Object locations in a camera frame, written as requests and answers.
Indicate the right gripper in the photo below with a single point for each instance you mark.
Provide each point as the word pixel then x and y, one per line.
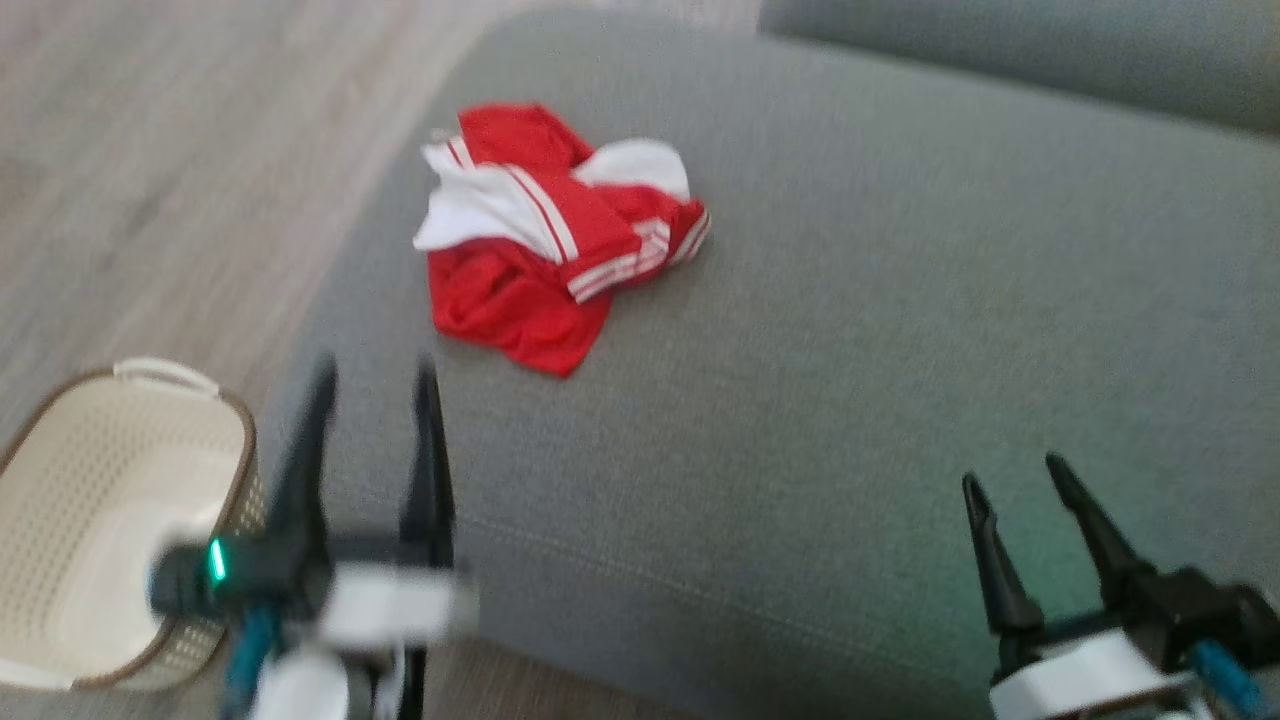
pixel 1090 675

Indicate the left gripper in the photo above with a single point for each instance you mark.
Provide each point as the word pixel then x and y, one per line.
pixel 390 600

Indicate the red and white striped shirt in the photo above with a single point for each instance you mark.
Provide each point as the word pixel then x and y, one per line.
pixel 540 250

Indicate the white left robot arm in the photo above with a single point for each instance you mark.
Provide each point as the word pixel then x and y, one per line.
pixel 300 690

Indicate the white plastic laundry basket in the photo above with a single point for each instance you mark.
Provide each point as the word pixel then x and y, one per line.
pixel 110 520

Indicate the grey fabric sofa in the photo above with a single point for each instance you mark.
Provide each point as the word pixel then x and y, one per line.
pixel 850 350

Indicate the long grey sofa seat cushion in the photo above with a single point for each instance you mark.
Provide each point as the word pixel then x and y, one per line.
pixel 1050 50

